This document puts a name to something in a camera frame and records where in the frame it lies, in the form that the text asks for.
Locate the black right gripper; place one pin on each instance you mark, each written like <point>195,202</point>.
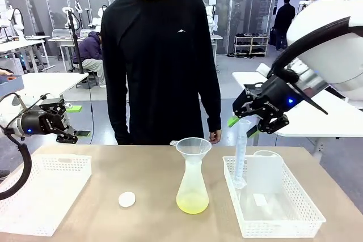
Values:
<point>279,100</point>

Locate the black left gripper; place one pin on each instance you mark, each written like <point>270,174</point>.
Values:
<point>42,123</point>

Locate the clear plastic graduated cylinder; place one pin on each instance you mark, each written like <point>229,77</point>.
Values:
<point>240,154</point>

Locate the translucent plastic beaker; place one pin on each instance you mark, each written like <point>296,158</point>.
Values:
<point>263,174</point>

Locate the white round cap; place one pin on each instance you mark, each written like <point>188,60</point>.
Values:
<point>126,199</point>

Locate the person's left forearm black sleeve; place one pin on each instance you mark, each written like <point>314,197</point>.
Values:
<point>214,106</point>

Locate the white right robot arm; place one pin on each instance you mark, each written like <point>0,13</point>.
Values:
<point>334,55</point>

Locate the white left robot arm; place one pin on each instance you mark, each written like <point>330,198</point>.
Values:
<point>8,114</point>

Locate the person's right forearm black sleeve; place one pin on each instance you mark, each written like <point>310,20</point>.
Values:
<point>119,120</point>

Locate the person's left hand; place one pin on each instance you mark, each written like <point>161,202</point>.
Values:
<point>215,136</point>

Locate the large white side table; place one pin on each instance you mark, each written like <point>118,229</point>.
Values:
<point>306,125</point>

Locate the blue tray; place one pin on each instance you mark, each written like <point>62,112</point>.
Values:
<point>12,86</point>

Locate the wooden shoe rack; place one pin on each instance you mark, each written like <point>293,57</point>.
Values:
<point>251,45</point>

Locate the white perforated plastic basket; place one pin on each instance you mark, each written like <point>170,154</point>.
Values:
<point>283,225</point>
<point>42,191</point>

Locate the seated person purple hoodie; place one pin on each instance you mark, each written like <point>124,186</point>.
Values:
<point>88,49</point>

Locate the translucent plastic funnel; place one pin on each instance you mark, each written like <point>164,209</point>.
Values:
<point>193,151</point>

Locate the black shoe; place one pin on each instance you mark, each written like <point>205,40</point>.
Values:
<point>5,174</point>

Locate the black tripod pole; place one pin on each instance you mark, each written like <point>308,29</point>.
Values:
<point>76,40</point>

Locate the white background desk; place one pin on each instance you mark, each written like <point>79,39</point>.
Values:
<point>65,38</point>
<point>20,44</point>

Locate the small clear labelled container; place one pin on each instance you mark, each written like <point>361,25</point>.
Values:
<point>259,199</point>

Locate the distant standing person in black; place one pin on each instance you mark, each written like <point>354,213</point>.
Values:
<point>285,18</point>

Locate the translucent conical flask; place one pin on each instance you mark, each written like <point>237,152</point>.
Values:
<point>193,193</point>

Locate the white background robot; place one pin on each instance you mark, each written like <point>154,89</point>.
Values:
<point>17,22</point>

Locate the person in black long-sleeve shirt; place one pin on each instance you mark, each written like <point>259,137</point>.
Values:
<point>158,55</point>

